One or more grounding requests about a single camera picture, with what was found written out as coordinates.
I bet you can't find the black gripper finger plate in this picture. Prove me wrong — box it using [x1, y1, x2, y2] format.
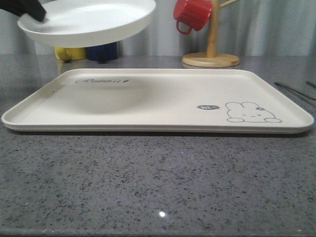
[0, 0, 46, 21]

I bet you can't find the silver fork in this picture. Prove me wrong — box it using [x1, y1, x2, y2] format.
[274, 81, 316, 101]

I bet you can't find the yellow mug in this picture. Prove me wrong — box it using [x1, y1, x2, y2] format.
[54, 47, 86, 61]

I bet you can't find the white round plate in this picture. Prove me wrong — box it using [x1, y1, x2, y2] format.
[18, 0, 156, 48]

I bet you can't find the beige rabbit serving tray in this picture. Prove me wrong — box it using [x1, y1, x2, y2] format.
[1, 69, 314, 134]

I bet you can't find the red mug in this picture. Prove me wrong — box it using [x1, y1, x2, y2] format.
[173, 0, 212, 35]

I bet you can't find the navy blue mug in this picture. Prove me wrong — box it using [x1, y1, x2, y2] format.
[85, 42, 119, 61]

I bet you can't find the silver spoon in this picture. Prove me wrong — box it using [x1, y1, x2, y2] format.
[306, 81, 316, 88]

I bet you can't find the wooden mug tree stand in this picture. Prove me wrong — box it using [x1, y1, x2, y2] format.
[182, 0, 240, 68]

